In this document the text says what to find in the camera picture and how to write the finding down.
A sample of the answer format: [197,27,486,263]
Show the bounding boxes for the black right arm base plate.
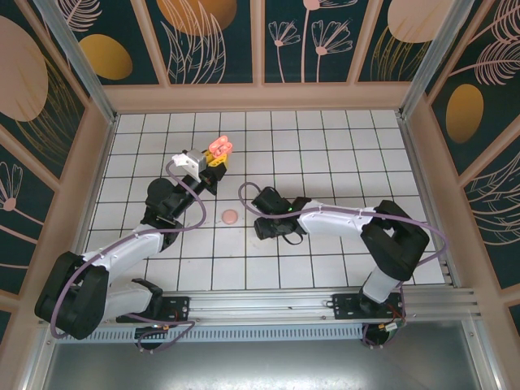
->
[331,291,407,325]

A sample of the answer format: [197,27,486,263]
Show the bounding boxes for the pink rectangular earbud charging case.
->
[207,136,234,158]

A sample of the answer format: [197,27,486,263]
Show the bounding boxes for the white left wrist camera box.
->
[171,148,209,183]

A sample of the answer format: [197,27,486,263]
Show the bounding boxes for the grey metal panel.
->
[24,320,501,390]

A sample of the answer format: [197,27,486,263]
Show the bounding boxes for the aluminium table side rail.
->
[64,114,119,294]
[396,113,459,289]

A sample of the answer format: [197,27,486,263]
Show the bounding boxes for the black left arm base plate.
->
[115,295,192,324]

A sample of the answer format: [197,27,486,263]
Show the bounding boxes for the aluminium mounting rail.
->
[38,287,483,327]

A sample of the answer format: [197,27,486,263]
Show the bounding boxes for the grey slotted cable duct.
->
[54,326,366,343]

